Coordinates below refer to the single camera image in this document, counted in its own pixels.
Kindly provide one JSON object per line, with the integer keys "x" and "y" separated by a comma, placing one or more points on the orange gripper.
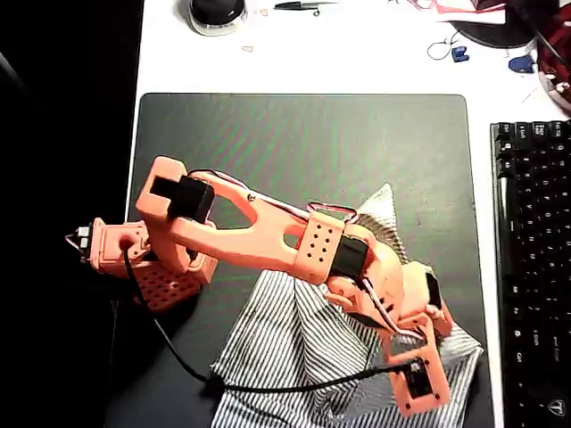
{"x": 434, "y": 291}

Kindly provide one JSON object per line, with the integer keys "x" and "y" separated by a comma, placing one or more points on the striped grey cloth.
{"x": 276, "y": 325}

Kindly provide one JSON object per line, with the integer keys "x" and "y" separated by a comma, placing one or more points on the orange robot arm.
{"x": 250, "y": 241}

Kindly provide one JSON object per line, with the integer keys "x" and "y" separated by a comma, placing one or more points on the black keyboard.
{"x": 535, "y": 267}

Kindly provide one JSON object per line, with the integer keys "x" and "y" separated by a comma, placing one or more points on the black desk mat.
{"x": 312, "y": 142}

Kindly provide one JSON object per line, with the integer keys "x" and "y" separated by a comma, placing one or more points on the blue plastic clip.
{"x": 459, "y": 54}

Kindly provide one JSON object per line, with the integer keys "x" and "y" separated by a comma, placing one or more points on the blue plastic piece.
{"x": 521, "y": 64}

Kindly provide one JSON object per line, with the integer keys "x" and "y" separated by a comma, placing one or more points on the black round base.
{"x": 490, "y": 33}

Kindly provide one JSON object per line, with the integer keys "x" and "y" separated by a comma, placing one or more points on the dark red bowl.
{"x": 557, "y": 44}

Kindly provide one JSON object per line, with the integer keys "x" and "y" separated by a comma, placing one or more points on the pink paper sheet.
{"x": 468, "y": 9}

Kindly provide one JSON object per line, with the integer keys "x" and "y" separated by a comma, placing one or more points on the black silver pen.
{"x": 303, "y": 5}

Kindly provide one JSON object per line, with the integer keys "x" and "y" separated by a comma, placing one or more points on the black silver computer mouse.
{"x": 217, "y": 15}

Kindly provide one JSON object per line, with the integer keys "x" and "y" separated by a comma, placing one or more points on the camera in orange mount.
{"x": 419, "y": 379}

